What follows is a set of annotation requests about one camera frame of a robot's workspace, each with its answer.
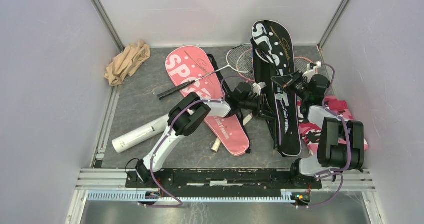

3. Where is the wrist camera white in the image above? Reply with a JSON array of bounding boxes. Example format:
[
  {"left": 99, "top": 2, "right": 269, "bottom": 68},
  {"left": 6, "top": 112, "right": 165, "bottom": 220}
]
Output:
[
  {"left": 303, "top": 61, "right": 322, "bottom": 79},
  {"left": 252, "top": 82, "right": 267, "bottom": 96}
]

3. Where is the beige crumpled cloth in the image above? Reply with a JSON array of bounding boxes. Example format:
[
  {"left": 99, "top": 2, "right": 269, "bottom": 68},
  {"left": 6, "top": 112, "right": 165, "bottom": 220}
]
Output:
[{"left": 104, "top": 39, "right": 151, "bottom": 87}]

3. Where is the white shuttlecock tube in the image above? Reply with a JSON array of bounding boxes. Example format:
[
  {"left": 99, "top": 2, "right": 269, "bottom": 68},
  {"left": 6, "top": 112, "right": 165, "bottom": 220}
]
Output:
[{"left": 112, "top": 114, "right": 169, "bottom": 154}]

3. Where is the pink camouflage cloth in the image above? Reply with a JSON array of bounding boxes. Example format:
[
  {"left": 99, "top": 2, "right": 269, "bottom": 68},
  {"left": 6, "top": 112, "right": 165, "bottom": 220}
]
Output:
[{"left": 298, "top": 95, "right": 354, "bottom": 156}]

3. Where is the black sport racket bag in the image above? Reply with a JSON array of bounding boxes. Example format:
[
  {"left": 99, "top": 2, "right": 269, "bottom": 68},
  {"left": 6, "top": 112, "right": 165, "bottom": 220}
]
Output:
[{"left": 250, "top": 20, "right": 302, "bottom": 157}]

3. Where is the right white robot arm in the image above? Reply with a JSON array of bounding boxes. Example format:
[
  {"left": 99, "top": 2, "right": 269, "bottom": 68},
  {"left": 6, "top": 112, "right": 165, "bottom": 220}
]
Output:
[{"left": 271, "top": 71, "right": 365, "bottom": 188}]

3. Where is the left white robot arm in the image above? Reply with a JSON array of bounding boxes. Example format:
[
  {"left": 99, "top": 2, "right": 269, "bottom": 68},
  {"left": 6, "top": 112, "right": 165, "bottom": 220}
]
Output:
[{"left": 135, "top": 82, "right": 267, "bottom": 188}]

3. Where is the white slotted cable duct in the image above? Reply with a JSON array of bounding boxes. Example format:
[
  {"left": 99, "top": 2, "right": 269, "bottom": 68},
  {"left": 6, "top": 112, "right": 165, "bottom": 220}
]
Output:
[{"left": 86, "top": 190, "right": 307, "bottom": 204}]

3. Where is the white frame racket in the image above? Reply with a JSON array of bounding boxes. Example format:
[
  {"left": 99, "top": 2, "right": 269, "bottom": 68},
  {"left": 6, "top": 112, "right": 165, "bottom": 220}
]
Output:
[{"left": 157, "top": 44, "right": 255, "bottom": 100}]

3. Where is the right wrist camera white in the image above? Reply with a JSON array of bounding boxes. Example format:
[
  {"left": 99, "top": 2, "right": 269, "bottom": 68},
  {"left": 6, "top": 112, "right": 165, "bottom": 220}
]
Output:
[{"left": 303, "top": 61, "right": 322, "bottom": 79}]

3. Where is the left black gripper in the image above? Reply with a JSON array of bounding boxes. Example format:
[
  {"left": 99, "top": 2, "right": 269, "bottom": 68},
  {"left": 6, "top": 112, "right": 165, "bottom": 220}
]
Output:
[{"left": 238, "top": 93, "right": 277, "bottom": 120}]

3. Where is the pink frame racket left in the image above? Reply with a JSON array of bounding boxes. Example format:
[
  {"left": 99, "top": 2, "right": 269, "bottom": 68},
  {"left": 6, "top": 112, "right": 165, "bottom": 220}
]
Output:
[{"left": 211, "top": 113, "right": 254, "bottom": 154}]

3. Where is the pink sport racket bag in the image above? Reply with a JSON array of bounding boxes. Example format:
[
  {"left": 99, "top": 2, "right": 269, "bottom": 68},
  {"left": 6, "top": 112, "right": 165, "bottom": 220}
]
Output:
[{"left": 165, "top": 45, "right": 251, "bottom": 157}]

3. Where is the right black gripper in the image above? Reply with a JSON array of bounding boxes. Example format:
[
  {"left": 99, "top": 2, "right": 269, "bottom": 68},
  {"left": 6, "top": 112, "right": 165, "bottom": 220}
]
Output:
[{"left": 271, "top": 70, "right": 310, "bottom": 100}]

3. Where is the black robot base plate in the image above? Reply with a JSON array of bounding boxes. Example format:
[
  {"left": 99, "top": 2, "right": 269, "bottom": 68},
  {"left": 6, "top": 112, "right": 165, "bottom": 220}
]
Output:
[{"left": 125, "top": 168, "right": 323, "bottom": 199}]

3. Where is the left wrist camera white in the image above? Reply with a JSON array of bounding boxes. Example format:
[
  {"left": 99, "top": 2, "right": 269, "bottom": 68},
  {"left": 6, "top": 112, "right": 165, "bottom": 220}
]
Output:
[{"left": 252, "top": 82, "right": 267, "bottom": 96}]

